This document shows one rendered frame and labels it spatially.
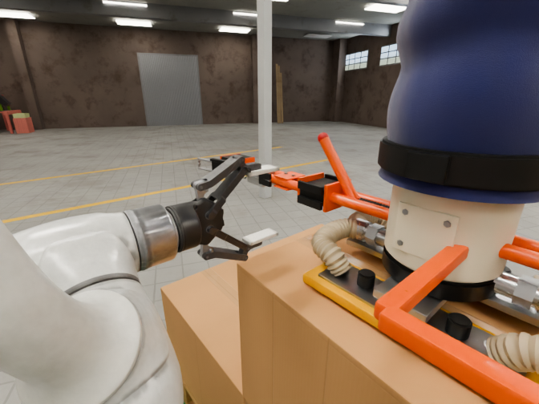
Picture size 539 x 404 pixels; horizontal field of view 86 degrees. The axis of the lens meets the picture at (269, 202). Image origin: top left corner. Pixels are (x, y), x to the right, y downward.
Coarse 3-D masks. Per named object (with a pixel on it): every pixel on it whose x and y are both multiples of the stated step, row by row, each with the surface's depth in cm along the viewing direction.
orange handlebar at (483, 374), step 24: (360, 192) 60; (384, 216) 51; (528, 240) 40; (432, 264) 34; (456, 264) 36; (528, 264) 37; (408, 288) 30; (432, 288) 32; (384, 312) 27; (408, 336) 25; (432, 336) 24; (432, 360) 23; (456, 360) 22; (480, 360) 22; (480, 384) 21; (504, 384) 20; (528, 384) 20
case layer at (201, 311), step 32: (320, 224) 176; (160, 288) 118; (192, 288) 118; (224, 288) 118; (192, 320) 101; (224, 320) 101; (192, 352) 102; (224, 352) 88; (192, 384) 112; (224, 384) 85
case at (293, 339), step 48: (240, 288) 63; (288, 288) 54; (240, 336) 68; (288, 336) 51; (336, 336) 43; (384, 336) 43; (288, 384) 55; (336, 384) 44; (384, 384) 36; (432, 384) 36
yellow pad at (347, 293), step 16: (320, 272) 54; (352, 272) 53; (368, 272) 49; (320, 288) 51; (336, 288) 49; (352, 288) 49; (368, 288) 48; (352, 304) 46; (368, 304) 45; (368, 320) 44; (432, 320) 42; (448, 320) 39; (464, 320) 38; (464, 336) 38; (480, 336) 39; (480, 352) 36
